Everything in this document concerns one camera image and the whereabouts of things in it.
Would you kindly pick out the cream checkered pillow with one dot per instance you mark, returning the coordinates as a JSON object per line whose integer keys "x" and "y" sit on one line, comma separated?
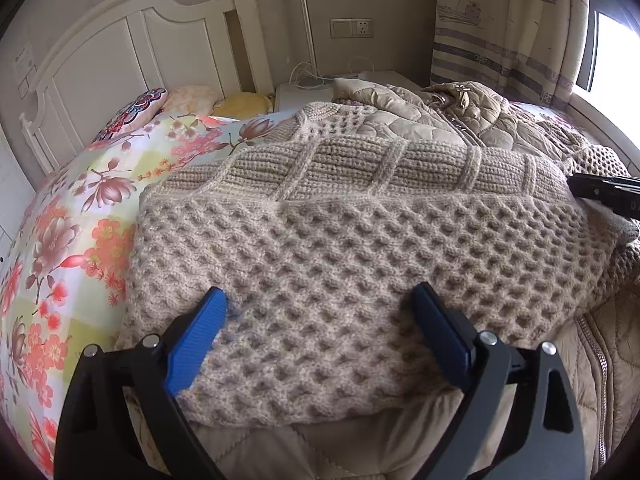
{"x": 192, "y": 97}

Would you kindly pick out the white wardrobe doors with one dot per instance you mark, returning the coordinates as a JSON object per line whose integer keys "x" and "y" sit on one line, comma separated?
{"x": 10, "y": 200}

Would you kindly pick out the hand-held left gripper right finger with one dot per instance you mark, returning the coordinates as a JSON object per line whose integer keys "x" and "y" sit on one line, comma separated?
{"x": 445, "y": 335}

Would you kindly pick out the striped printed curtain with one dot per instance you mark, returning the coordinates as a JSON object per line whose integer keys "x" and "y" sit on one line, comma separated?
{"x": 500, "y": 35}

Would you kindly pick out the white nightstand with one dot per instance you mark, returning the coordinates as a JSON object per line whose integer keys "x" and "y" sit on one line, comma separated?
{"x": 300, "y": 97}

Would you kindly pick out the silver pole lamp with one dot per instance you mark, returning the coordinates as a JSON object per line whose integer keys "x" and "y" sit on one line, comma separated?
{"x": 306, "y": 25}

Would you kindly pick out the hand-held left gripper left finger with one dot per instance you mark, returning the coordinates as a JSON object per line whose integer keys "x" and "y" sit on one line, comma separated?
{"x": 197, "y": 340}

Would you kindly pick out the colourful embroidered pillow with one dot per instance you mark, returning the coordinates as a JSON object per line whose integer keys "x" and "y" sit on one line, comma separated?
{"x": 134, "y": 110}

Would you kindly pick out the wall socket plate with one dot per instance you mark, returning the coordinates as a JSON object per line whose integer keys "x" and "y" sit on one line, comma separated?
{"x": 351, "y": 28}

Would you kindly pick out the white wooden headboard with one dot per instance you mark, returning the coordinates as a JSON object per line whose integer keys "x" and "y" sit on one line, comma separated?
{"x": 175, "y": 55}

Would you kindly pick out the yellow pillow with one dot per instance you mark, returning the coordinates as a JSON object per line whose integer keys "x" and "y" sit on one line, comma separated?
{"x": 245, "y": 105}

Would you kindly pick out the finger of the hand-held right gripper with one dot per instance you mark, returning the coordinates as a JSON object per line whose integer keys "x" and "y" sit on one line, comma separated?
{"x": 605, "y": 191}

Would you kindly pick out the beige quilted jacket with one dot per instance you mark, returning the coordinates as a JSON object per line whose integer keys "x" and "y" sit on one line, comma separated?
{"x": 385, "y": 110}

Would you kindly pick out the window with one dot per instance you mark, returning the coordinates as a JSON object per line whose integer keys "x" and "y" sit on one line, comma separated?
{"x": 615, "y": 55}

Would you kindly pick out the floral bed sheet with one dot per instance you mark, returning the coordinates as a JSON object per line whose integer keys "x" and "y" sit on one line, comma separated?
{"x": 75, "y": 240}

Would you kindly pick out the beige knit sweater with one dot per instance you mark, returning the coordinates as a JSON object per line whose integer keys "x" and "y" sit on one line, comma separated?
{"x": 325, "y": 260}

